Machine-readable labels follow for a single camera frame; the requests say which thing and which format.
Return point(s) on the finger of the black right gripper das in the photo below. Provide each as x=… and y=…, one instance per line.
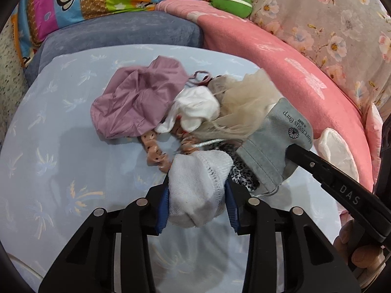
x=366, y=208

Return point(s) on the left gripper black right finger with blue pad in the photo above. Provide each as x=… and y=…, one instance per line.
x=311, y=263

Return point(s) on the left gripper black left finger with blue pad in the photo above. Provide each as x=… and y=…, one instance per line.
x=86, y=263

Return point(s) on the grey felt pouch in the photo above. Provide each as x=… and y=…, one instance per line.
x=264, y=152

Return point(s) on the white knitted sock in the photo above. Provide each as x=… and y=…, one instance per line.
x=197, y=187

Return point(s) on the beige tulle mesh fabric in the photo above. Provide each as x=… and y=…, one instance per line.
x=243, y=106

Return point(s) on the mauve plastic bag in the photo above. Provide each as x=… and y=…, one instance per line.
x=137, y=98

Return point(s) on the white small cloth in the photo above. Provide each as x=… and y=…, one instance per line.
x=192, y=106

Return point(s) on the white-lined trash bin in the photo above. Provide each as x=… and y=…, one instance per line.
x=333, y=148

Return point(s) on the person's right hand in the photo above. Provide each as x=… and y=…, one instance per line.
x=368, y=258

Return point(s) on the pink cartoon small pillow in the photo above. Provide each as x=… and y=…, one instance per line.
x=373, y=130

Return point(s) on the leopard print fabric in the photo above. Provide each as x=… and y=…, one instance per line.
x=240, y=172

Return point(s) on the peach dotted scrunchie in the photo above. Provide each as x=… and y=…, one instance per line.
x=156, y=157

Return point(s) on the pink towel blanket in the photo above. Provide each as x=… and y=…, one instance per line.
x=298, y=79

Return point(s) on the grey floral bed sheet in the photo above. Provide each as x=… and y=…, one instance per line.
x=349, y=40

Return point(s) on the dark red velvet scrunchie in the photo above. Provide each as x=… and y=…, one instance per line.
x=201, y=78

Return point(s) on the blue-grey plush cushion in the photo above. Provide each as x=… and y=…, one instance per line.
x=144, y=27

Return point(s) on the green round check-mark pillow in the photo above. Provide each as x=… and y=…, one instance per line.
x=239, y=8

